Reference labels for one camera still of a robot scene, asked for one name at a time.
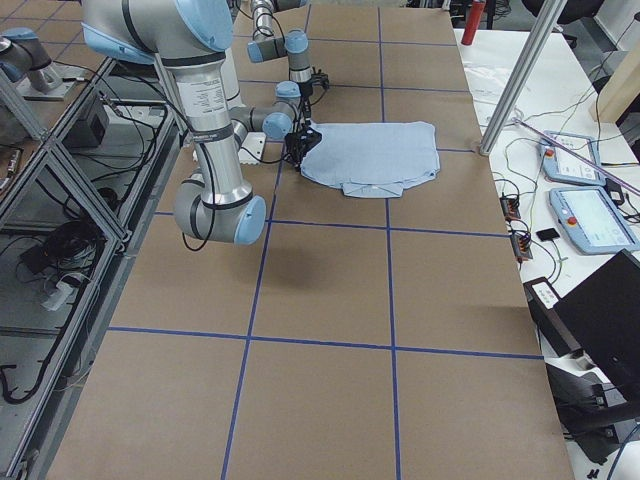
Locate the upper blue teach pendant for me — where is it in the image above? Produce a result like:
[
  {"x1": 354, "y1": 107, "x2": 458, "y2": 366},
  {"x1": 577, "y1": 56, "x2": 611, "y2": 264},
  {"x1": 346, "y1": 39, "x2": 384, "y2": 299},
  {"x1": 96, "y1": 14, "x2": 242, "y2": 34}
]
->
[{"x1": 540, "y1": 130, "x2": 606, "y2": 187}]

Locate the aluminium frame rack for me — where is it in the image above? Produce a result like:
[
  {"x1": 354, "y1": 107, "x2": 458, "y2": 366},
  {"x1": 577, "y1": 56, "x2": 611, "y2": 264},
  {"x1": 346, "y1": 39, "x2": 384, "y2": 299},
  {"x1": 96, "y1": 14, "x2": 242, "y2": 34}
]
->
[{"x1": 1, "y1": 59, "x2": 179, "y2": 479}]

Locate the red black electronics board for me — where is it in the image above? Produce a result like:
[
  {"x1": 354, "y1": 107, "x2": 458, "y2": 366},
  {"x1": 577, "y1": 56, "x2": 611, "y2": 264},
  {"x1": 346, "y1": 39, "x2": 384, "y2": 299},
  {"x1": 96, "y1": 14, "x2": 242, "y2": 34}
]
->
[
  {"x1": 510, "y1": 230, "x2": 533, "y2": 263},
  {"x1": 499, "y1": 196, "x2": 522, "y2": 221}
]

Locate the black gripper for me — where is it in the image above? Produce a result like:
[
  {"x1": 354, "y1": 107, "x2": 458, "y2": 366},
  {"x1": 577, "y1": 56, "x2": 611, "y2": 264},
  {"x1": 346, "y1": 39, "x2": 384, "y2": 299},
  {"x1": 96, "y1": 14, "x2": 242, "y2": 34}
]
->
[
  {"x1": 297, "y1": 80, "x2": 313, "y2": 126},
  {"x1": 285, "y1": 139, "x2": 304, "y2": 165}
]

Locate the black monitor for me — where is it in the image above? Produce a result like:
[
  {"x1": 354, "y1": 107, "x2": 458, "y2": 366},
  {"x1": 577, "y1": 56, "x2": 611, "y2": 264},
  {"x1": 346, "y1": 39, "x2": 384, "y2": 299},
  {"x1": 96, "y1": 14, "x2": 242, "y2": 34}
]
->
[{"x1": 555, "y1": 250, "x2": 639, "y2": 400}]

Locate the white power strip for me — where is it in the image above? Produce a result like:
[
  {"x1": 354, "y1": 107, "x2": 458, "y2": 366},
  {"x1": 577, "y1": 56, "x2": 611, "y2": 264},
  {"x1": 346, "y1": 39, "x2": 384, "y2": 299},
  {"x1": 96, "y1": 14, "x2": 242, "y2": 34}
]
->
[{"x1": 41, "y1": 279, "x2": 77, "y2": 312}]

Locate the small black square pad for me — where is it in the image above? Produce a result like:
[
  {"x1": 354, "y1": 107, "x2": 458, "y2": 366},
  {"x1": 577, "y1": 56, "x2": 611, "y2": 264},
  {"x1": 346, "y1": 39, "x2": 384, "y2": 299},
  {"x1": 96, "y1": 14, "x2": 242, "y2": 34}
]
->
[{"x1": 536, "y1": 228, "x2": 560, "y2": 242}]

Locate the red cylinder bottle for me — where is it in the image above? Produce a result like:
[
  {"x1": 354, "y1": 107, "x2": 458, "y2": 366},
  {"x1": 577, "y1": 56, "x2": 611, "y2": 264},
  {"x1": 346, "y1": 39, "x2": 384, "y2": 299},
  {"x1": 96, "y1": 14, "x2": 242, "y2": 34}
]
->
[{"x1": 461, "y1": 0, "x2": 486, "y2": 46}]

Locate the light blue button shirt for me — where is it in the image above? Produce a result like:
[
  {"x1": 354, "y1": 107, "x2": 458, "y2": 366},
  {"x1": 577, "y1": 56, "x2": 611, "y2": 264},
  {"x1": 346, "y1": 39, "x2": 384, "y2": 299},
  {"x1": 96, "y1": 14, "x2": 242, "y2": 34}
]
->
[{"x1": 300, "y1": 121, "x2": 440, "y2": 198}]

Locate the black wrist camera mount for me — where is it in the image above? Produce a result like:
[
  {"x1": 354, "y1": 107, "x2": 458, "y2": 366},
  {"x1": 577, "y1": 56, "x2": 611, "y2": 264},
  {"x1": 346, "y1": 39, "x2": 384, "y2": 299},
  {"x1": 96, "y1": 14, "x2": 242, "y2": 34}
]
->
[
  {"x1": 310, "y1": 72, "x2": 330, "y2": 91},
  {"x1": 285, "y1": 127, "x2": 322, "y2": 156}
]

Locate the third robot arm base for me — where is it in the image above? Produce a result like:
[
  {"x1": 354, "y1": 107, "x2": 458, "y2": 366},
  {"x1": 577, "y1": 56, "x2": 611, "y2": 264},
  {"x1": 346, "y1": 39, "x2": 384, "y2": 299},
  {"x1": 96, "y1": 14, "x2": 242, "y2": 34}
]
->
[{"x1": 1, "y1": 27, "x2": 86, "y2": 101}]

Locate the clear plastic bag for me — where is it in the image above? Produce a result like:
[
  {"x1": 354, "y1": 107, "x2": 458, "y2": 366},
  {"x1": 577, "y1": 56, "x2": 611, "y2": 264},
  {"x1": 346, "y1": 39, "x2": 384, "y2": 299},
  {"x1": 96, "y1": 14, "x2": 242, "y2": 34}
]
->
[{"x1": 463, "y1": 61, "x2": 512, "y2": 105}]

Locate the purple grabber stick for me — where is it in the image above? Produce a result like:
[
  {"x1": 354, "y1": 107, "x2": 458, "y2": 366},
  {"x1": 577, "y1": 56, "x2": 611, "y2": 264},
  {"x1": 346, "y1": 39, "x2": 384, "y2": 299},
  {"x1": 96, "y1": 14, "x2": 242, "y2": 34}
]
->
[{"x1": 519, "y1": 118, "x2": 640, "y2": 194}]

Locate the blue teach pendant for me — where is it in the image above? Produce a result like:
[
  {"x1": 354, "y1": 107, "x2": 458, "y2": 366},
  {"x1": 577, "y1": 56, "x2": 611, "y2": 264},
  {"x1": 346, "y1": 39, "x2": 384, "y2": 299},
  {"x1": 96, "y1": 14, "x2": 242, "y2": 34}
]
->
[
  {"x1": 540, "y1": 130, "x2": 606, "y2": 187},
  {"x1": 548, "y1": 186, "x2": 639, "y2": 255}
]

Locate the lower blue teach pendant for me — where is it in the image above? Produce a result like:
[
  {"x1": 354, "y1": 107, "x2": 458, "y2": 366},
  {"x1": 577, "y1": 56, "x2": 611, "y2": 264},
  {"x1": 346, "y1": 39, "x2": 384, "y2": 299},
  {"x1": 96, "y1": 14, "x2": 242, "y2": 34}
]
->
[{"x1": 548, "y1": 186, "x2": 639, "y2": 255}]

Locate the brown paper table cover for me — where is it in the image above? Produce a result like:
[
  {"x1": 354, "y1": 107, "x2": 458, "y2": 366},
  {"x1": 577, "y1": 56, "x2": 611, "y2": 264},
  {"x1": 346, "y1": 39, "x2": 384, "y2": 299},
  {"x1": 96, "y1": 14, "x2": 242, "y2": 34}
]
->
[{"x1": 47, "y1": 5, "x2": 573, "y2": 479}]

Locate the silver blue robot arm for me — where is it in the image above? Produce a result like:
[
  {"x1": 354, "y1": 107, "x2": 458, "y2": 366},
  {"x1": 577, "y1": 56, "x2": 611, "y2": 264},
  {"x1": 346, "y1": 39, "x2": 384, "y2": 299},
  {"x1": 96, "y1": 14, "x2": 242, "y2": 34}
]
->
[
  {"x1": 247, "y1": 0, "x2": 313, "y2": 123},
  {"x1": 82, "y1": 1, "x2": 301, "y2": 245}
]

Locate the grey box under rack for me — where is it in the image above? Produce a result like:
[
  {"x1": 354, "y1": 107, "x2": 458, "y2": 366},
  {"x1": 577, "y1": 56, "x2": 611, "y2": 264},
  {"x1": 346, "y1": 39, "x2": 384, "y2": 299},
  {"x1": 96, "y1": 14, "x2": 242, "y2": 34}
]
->
[{"x1": 63, "y1": 96, "x2": 109, "y2": 148}]

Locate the black power box with label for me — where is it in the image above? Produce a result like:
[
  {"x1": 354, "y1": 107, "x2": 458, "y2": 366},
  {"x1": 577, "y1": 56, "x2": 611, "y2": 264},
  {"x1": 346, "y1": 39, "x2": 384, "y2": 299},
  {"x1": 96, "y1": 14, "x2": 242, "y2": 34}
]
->
[{"x1": 523, "y1": 277, "x2": 583, "y2": 356}]

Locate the wooden beam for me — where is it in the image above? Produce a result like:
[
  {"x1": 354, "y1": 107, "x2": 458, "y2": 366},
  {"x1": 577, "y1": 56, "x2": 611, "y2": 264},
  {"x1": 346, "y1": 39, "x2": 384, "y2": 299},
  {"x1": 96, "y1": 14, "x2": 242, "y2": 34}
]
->
[{"x1": 595, "y1": 0, "x2": 640, "y2": 124}]

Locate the aluminium frame post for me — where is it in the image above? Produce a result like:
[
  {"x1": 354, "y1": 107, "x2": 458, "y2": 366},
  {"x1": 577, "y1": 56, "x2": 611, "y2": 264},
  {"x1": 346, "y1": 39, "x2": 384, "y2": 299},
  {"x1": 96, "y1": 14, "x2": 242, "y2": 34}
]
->
[{"x1": 478, "y1": 0, "x2": 566, "y2": 156}]

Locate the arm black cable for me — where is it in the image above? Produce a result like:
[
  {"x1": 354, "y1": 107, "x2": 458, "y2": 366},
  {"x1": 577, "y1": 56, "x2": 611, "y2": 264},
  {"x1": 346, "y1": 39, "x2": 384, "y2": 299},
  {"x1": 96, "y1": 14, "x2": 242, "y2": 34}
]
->
[{"x1": 180, "y1": 144, "x2": 301, "y2": 251}]

